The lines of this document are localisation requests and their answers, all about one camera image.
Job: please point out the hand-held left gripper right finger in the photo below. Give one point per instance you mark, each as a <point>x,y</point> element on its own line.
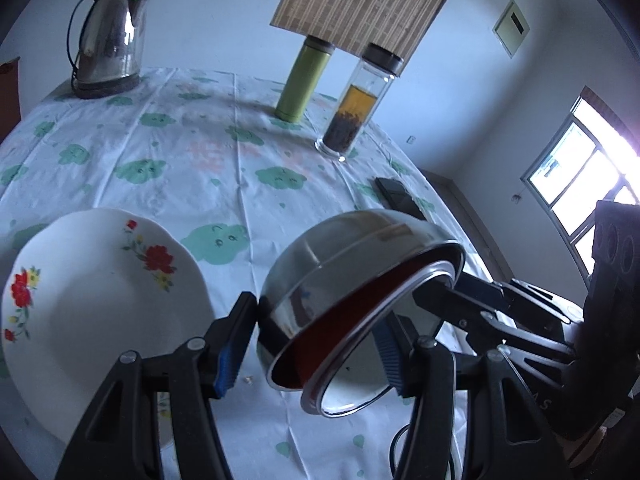
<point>392,355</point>

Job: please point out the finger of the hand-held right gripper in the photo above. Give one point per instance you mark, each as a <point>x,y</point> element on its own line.
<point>530,345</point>
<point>475,297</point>

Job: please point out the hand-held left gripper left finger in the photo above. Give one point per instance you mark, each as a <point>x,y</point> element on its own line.
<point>230,360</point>

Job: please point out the stainless steel bowl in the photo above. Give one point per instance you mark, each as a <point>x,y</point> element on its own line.
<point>350,245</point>

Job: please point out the white plate with red flowers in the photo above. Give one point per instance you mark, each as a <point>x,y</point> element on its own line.
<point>100,310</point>

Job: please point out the black smartphone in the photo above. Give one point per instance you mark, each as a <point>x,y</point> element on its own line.
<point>400,197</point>

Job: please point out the bright window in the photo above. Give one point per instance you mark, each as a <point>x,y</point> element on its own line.
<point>585,175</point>

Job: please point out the glass tea bottle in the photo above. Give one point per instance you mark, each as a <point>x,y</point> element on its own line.
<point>350,120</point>

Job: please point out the white tablecloth with green clouds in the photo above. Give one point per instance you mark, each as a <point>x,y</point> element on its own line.
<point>200,125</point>

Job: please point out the green thermos flask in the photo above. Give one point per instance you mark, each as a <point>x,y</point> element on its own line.
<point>300,85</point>

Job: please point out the dark kettle base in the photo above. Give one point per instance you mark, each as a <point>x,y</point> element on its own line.
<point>105,89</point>

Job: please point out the bamboo window blind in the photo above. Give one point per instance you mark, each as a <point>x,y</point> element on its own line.
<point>370,0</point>

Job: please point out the brown wooden sideboard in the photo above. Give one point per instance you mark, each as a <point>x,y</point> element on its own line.
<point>7,95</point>

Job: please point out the stainless steel electric kettle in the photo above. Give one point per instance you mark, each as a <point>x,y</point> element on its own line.
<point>110,35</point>

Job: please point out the white wall panel box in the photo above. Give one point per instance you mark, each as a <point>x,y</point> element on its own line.
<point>511,27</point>

